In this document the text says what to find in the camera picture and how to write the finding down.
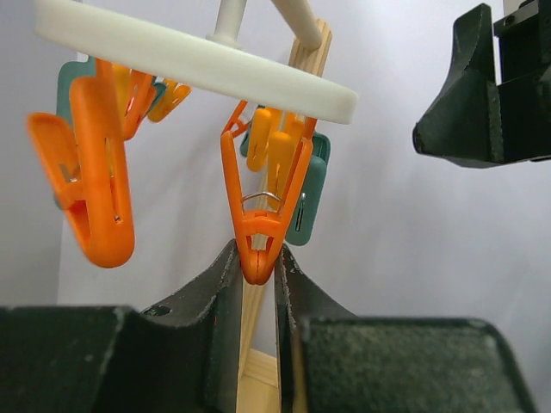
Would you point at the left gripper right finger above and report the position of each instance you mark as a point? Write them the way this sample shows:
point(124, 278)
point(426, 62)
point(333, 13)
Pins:
point(331, 360)

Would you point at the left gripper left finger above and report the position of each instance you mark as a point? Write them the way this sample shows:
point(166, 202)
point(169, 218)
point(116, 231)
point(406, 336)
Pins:
point(178, 355)

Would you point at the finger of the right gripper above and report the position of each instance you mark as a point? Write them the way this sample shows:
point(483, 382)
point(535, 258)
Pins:
point(494, 106)

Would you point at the orange clothespin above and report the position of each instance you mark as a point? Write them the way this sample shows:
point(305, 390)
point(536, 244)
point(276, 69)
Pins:
point(85, 162)
point(259, 230)
point(273, 139)
point(142, 96)

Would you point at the white round clip hanger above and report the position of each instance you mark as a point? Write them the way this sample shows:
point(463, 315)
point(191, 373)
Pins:
point(165, 52)

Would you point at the teal clothespin front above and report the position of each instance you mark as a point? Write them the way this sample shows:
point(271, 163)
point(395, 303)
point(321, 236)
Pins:
point(300, 228)

